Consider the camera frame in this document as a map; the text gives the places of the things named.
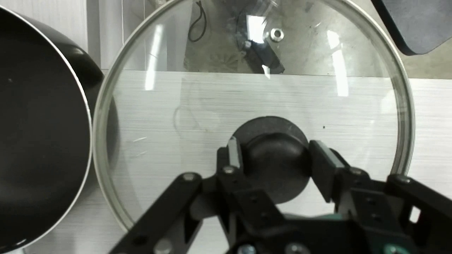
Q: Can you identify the black cooking pot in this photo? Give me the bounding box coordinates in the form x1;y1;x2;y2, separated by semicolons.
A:
0;6;120;254

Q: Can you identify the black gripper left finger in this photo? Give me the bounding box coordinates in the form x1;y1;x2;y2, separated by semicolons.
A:
109;136;284;254

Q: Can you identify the glass pot lid black knob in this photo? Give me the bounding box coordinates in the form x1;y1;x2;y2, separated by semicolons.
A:
92;0;417;233

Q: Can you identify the black power cable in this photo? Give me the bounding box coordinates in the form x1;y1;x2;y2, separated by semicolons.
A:
186;0;209;44

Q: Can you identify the black rounded plate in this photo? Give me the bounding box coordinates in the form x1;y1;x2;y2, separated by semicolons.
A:
370;0;452;58

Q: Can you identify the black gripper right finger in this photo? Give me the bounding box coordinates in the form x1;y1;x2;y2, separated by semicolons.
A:
307;138;452;254

